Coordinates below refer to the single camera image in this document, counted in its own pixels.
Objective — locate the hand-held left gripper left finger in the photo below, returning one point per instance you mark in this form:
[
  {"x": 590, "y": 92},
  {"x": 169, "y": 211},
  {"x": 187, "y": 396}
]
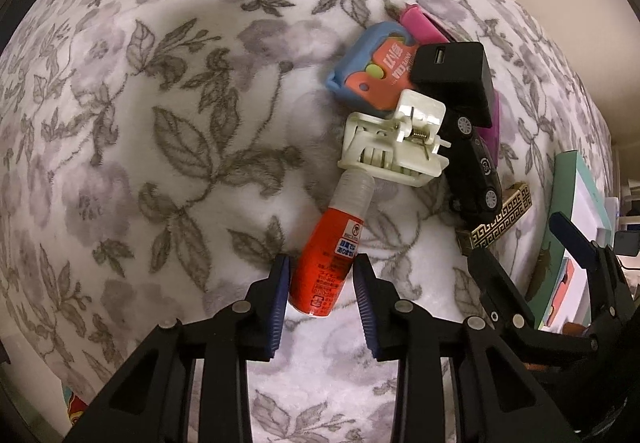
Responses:
[{"x": 280, "y": 308}]

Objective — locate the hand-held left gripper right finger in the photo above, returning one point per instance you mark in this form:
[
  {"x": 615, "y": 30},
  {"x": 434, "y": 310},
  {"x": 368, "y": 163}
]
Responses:
[{"x": 364, "y": 303}]

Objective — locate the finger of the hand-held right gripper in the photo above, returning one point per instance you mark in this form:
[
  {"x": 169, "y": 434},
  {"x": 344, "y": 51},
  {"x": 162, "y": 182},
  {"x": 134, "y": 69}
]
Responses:
[
  {"x": 575, "y": 243},
  {"x": 500, "y": 283}
]

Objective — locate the red glue bottle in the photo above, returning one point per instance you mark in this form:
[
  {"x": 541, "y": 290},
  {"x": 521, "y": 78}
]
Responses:
[{"x": 330, "y": 268}]

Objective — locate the teal-rimmed white box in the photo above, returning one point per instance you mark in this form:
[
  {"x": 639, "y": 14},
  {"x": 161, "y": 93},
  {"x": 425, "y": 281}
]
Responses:
[{"x": 565, "y": 178}]

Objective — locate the black toy car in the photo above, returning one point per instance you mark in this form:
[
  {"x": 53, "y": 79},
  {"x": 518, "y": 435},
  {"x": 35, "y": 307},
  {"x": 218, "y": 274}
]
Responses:
[{"x": 472, "y": 168}]

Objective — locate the white hair claw clip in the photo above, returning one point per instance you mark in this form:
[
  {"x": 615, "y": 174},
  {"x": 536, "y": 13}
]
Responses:
[{"x": 390, "y": 143}]

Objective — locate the black charger plug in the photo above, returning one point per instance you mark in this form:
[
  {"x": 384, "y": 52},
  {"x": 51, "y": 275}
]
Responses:
[{"x": 452, "y": 73}]

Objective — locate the floral fleece blanket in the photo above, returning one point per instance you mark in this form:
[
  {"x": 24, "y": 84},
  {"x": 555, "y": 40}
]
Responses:
[{"x": 150, "y": 123}]

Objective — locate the red yellow patterned cloth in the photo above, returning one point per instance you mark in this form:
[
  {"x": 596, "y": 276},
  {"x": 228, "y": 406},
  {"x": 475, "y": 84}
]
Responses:
[{"x": 75, "y": 410}]

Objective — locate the blue orange correction tape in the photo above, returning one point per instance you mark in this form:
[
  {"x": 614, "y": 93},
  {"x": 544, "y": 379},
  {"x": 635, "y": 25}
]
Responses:
[{"x": 372, "y": 73}]

